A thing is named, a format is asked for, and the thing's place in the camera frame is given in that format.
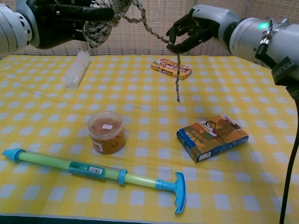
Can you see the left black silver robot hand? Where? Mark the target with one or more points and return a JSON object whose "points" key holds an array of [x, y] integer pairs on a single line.
{"points": [[53, 23]]}

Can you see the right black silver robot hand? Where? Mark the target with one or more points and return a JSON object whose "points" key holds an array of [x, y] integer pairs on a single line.
{"points": [[215, 21]]}

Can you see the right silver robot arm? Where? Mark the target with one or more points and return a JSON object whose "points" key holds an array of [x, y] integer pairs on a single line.
{"points": [[247, 35]]}

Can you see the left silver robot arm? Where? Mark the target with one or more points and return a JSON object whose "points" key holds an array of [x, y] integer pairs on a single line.
{"points": [[11, 30]]}

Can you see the yellow white checkered tablecloth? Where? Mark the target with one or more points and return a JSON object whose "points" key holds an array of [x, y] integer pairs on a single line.
{"points": [[233, 163]]}

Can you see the clear plastic cup stack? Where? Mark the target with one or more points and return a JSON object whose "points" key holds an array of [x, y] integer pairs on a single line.
{"points": [[77, 70]]}

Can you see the yellow red snack box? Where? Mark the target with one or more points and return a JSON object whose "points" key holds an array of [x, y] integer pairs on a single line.
{"points": [[163, 66]]}

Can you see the blue orange cardboard box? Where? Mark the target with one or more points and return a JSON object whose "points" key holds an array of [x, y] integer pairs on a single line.
{"points": [[210, 137]]}

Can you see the clear jar of rubber bands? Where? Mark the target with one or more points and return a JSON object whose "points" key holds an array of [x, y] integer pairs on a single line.
{"points": [[106, 133]]}

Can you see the blue green water pump toy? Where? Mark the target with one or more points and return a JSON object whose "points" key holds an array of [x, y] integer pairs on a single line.
{"points": [[46, 159]]}

